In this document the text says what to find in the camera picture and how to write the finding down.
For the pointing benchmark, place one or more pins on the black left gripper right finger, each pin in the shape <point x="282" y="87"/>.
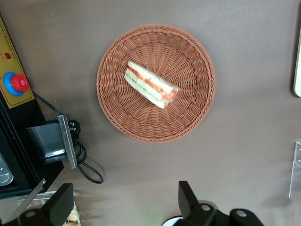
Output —
<point x="188" y="200"/>

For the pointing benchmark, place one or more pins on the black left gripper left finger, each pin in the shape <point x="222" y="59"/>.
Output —
<point x="55" y="204"/>

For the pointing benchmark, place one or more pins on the wrapped triangle sandwich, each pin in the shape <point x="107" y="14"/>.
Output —
<point x="150" y="84"/>

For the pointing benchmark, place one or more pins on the round brown wicker basket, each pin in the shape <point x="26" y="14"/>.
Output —
<point x="178" y="58"/>

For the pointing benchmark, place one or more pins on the cream plastic tray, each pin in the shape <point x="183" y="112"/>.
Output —
<point x="297" y="70"/>

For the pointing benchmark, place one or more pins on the packaged bread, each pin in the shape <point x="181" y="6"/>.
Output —
<point x="73" y="213"/>

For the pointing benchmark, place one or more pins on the grey metal bar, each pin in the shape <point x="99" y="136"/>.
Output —
<point x="23" y="203"/>

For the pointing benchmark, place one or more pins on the grey metal plate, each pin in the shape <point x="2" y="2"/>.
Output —
<point x="68" y="143"/>

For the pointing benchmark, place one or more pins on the black machine cabinet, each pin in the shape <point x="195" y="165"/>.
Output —
<point x="16" y="150"/>

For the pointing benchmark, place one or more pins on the clear acrylic bottle box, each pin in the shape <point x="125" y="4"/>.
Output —
<point x="296" y="164"/>

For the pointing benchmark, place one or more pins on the red emergency stop button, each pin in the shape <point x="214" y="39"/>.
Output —
<point x="17" y="83"/>

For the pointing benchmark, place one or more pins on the yellow control panel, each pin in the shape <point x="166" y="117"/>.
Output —
<point x="9" y="70"/>

